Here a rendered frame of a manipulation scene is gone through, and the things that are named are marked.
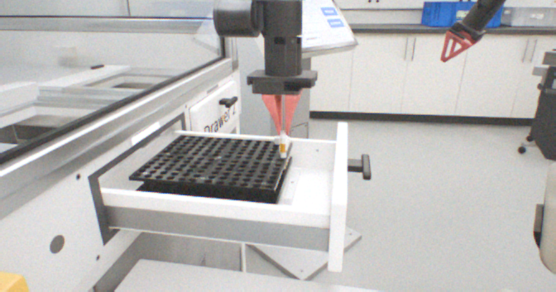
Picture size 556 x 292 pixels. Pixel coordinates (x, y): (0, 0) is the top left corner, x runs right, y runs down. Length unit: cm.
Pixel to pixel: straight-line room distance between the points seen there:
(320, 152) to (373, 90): 286
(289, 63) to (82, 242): 37
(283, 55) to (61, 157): 31
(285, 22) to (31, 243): 40
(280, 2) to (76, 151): 33
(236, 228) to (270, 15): 30
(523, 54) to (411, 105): 101
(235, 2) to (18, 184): 35
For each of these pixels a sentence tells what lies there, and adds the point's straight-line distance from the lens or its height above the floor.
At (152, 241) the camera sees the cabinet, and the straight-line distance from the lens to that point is 73.
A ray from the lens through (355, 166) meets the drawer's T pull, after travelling 54.
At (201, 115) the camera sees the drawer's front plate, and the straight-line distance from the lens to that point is 79.
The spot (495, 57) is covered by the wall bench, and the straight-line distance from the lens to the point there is 374.
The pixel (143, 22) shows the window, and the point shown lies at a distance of 66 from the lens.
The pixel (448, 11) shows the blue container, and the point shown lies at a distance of 369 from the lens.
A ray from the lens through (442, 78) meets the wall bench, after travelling 362.
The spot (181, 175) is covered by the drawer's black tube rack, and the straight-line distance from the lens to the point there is 55.
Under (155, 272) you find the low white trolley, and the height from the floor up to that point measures 76.
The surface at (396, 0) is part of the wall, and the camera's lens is 408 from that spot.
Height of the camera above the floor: 115
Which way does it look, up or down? 22 degrees down
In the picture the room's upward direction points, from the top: straight up
